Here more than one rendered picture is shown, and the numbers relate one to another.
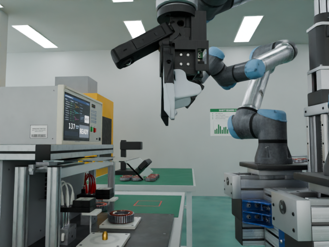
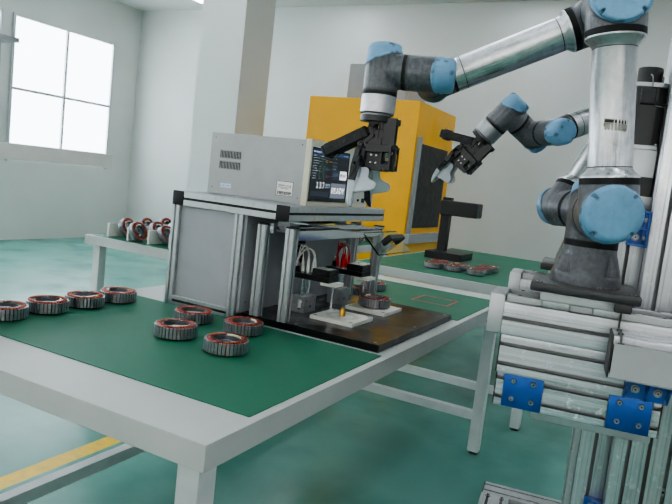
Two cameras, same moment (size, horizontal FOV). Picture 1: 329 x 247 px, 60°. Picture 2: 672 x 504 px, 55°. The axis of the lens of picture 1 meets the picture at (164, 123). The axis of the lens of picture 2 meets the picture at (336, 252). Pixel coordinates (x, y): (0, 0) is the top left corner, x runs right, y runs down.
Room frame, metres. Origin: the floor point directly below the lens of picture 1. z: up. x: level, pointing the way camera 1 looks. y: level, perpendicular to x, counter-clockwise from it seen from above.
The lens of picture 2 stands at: (-0.85, -0.51, 1.21)
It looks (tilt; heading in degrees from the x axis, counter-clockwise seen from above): 6 degrees down; 22
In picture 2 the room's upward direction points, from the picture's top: 7 degrees clockwise
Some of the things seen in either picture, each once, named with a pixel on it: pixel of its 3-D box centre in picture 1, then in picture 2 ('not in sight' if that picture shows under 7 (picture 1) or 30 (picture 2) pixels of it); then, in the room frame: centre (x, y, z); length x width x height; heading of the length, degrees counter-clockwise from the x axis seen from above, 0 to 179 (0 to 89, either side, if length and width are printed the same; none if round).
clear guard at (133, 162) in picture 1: (103, 166); (348, 236); (1.03, 0.22, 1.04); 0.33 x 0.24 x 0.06; 85
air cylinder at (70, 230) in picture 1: (65, 233); (303, 302); (1.05, 0.35, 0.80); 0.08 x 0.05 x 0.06; 175
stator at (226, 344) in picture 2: not in sight; (226, 344); (0.52, 0.31, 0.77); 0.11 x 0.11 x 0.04
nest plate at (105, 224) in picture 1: (121, 222); (373, 308); (1.27, 0.19, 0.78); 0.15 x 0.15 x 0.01; 85
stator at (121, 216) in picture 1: (121, 216); (374, 301); (1.27, 0.19, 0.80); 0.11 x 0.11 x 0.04
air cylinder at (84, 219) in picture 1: (89, 216); (338, 294); (1.29, 0.33, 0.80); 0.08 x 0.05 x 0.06; 175
